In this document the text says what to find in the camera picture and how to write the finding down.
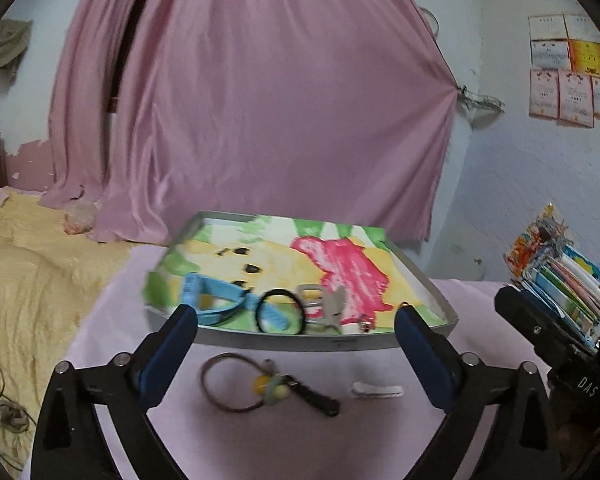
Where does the stack of colourful books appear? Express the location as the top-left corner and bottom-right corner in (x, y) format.
(517, 242), (600, 350)

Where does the black hair tie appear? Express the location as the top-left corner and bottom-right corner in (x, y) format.
(256, 288), (307, 336)

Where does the silver metal clip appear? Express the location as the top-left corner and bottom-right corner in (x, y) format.
(295, 284), (348, 336)

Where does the yellow blanket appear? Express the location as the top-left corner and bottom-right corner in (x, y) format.
(0, 187), (132, 480)

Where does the grey shallow tray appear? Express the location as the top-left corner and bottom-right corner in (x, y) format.
(145, 210), (458, 352)

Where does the cartoon printed sheet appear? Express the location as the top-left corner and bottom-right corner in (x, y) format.
(505, 204), (570, 281)

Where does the pink tablecloth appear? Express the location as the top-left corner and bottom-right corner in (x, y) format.
(62, 245), (556, 480)

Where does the pink pleated curtain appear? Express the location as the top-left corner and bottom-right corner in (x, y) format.
(40, 0), (148, 211)

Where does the crumpled plastic bag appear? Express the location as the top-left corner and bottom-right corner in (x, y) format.
(64, 204), (102, 235)

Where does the white hair clip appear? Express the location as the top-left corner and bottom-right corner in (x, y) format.
(350, 381), (405, 400)

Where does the pink draped sheet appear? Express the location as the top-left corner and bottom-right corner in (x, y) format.
(95, 0), (458, 247)

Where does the olive hanging cloth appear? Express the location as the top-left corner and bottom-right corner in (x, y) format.
(0, 19), (34, 82)

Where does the hair tie with beads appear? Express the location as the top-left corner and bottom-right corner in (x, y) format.
(200, 352), (341, 418)

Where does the colourful cartoon printed liner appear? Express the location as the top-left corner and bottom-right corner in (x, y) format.
(145, 214), (443, 336)

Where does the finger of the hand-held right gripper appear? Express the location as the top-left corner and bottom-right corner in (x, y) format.
(495, 285), (599, 374)

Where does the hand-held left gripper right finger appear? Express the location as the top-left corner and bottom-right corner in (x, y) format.
(394, 305), (563, 480)

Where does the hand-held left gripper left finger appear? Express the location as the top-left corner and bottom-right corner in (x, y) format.
(30, 304), (199, 480)

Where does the cluster of wall certificates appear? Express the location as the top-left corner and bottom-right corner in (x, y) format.
(528, 12), (600, 129)

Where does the round wall clock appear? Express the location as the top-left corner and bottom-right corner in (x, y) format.
(420, 7), (441, 37)

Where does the tangled dark cable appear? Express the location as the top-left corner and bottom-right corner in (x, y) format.
(0, 347), (32, 461)

